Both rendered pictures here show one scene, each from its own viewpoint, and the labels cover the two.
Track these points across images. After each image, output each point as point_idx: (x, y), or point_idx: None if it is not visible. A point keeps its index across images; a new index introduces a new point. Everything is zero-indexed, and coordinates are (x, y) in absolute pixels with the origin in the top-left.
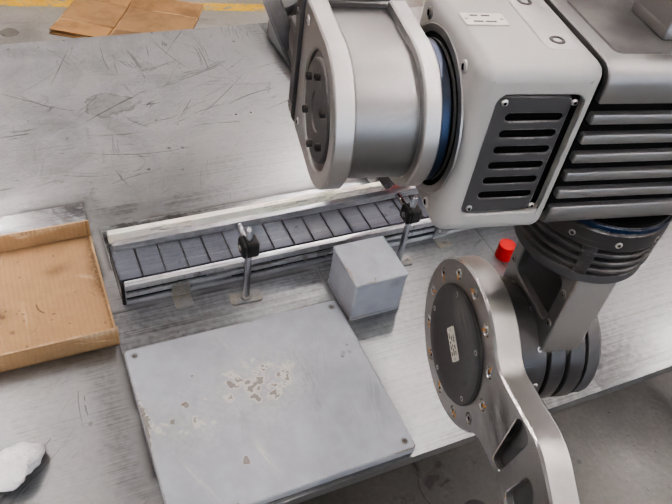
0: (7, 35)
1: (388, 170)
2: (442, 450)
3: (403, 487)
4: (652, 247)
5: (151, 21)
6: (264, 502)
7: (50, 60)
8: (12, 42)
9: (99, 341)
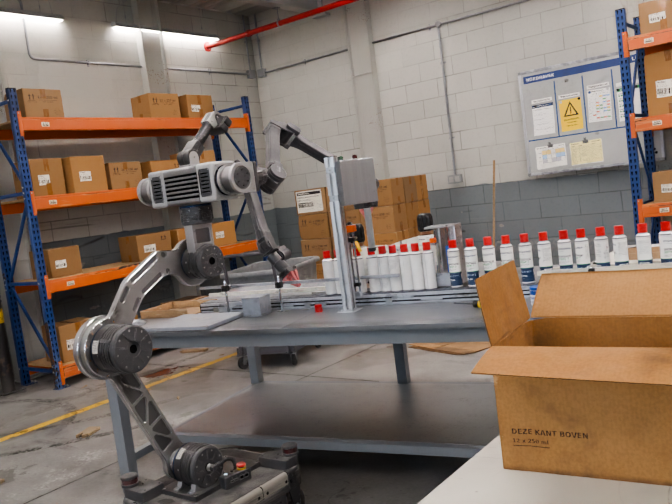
0: (388, 347)
1: (147, 197)
2: (217, 333)
3: (325, 493)
4: (191, 214)
5: (468, 344)
6: (164, 330)
7: None
8: (387, 349)
9: (182, 313)
